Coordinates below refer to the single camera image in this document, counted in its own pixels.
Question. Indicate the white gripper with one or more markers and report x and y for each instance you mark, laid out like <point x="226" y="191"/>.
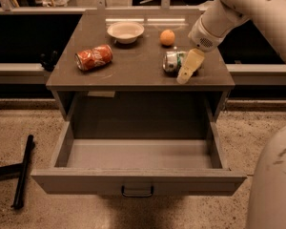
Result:
<point x="202" y="38"/>

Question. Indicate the silver green 7up can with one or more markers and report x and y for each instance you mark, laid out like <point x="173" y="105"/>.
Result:
<point x="172" y="61"/>

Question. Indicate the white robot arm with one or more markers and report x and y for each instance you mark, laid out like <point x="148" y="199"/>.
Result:
<point x="267" y="202"/>

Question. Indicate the grey counter cabinet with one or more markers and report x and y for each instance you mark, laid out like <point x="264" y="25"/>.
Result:
<point x="135" y="67"/>

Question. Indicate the red cola can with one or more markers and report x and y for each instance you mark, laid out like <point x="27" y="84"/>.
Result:
<point x="93" y="58"/>

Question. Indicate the open grey top drawer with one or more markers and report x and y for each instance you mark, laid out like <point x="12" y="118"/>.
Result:
<point x="165" y="140"/>

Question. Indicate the orange fruit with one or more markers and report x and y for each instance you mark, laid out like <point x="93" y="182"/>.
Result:
<point x="167" y="38"/>

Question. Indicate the white bowl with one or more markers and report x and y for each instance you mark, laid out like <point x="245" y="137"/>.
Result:
<point x="125" y="32"/>

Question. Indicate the black clamp object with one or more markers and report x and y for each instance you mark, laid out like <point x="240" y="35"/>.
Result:
<point x="48" y="61"/>

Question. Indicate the black stand leg left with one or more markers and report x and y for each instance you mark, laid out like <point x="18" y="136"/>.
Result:
<point x="19" y="171"/>

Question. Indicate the black drawer handle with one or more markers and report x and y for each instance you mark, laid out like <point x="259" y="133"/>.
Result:
<point x="129" y="192"/>

